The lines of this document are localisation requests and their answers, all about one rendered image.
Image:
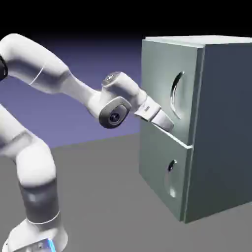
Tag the short grey-green cabinet door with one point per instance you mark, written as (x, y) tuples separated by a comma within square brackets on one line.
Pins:
[(155, 157)]

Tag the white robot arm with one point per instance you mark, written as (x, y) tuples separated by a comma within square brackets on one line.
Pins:
[(49, 67)]

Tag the grey-green cabinet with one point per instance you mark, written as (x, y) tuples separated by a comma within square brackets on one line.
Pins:
[(222, 128)]

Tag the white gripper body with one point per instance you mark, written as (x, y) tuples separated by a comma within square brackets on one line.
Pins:
[(163, 120)]

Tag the tall grey-green cabinet door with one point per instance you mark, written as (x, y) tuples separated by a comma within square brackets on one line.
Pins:
[(157, 74)]

